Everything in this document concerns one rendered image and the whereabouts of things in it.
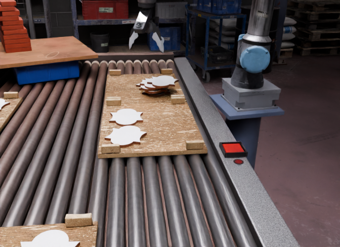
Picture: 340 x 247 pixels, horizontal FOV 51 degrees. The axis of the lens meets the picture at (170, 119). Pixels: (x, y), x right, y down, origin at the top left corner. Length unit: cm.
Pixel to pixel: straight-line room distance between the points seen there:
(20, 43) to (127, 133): 97
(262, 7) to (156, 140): 65
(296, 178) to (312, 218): 45
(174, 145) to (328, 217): 158
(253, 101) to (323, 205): 121
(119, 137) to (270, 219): 56
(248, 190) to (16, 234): 59
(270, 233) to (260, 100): 86
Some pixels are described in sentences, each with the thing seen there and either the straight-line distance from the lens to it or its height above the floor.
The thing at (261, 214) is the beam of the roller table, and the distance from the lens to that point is 95.
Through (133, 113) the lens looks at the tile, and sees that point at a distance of 138.
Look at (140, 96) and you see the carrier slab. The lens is 157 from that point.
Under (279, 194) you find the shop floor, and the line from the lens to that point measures 265.
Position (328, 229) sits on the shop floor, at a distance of 247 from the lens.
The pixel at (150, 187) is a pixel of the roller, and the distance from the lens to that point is 100.
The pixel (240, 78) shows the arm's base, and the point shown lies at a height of 101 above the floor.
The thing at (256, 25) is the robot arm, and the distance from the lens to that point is 147.
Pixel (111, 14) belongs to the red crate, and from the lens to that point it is 547.
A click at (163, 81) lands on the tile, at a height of 100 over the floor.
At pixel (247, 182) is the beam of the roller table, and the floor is 92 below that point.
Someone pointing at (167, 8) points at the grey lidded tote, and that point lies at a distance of 561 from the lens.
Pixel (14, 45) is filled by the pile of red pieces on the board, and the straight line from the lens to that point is 201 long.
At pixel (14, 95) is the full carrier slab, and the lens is 165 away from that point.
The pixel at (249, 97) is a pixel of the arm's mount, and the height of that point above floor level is 93.
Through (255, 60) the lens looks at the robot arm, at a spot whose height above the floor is 113.
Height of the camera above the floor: 150
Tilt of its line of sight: 25 degrees down
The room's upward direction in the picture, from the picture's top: 1 degrees clockwise
